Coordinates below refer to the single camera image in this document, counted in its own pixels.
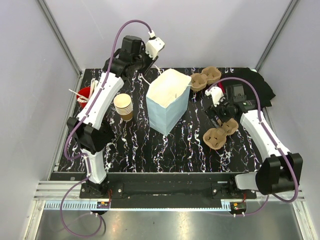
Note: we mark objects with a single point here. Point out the red cup with stirrers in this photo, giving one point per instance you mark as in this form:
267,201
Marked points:
83,95

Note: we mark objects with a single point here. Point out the black cloth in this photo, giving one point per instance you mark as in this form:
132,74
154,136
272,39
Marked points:
264,91

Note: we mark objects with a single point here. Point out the stack of pulp cup carriers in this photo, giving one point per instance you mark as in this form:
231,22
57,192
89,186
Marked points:
207,76

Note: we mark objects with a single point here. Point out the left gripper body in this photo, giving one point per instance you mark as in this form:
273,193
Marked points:
143,62

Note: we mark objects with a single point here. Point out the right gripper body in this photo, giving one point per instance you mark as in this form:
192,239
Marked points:
223,111

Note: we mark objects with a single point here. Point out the light blue paper bag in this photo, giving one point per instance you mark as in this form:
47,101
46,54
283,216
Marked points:
167,100

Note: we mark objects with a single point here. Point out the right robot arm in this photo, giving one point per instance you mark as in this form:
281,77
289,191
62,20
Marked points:
280,170

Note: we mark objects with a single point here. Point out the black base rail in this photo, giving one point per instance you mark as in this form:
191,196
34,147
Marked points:
165,191

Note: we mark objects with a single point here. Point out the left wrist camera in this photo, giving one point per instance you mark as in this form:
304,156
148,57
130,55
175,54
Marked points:
154,45

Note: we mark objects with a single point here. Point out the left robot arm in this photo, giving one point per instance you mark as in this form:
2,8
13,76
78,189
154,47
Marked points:
90,130

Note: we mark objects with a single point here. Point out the single pulp cup carrier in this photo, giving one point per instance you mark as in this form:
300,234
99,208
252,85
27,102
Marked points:
215,138

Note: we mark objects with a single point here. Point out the stack of paper cups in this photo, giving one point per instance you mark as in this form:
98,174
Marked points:
124,106

